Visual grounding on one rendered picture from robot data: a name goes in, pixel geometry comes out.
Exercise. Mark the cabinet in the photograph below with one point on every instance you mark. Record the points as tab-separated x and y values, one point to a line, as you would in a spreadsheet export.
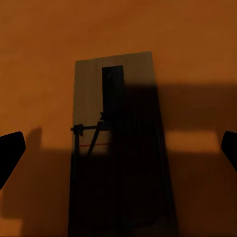
194	49

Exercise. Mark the mousetrap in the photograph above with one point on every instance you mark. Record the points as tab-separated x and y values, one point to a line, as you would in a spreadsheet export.
120	184

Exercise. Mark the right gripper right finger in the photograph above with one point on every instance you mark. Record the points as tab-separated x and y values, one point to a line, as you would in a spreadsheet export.
229	147

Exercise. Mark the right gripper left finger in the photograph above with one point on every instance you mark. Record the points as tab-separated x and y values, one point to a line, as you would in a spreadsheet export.
12	147

